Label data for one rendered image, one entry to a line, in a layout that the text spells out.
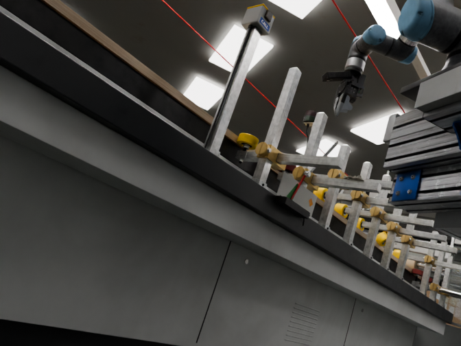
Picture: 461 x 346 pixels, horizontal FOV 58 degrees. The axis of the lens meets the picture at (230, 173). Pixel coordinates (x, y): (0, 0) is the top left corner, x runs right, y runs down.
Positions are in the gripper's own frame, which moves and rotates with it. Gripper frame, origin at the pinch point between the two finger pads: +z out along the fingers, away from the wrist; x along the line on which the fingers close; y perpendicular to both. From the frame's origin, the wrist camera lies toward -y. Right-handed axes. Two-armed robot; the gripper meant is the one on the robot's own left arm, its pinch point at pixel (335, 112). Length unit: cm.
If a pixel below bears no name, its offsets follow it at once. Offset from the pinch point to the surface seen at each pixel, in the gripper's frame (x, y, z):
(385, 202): 27, 47, 17
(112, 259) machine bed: -10, -59, 81
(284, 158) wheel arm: -11.7, -17.8, 29.9
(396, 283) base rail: 69, 91, 45
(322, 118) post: 3.6, -3.5, 3.0
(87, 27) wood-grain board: -33, -89, 24
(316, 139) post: 3.6, -3.0, 12.3
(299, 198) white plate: 2.9, -3.0, 37.3
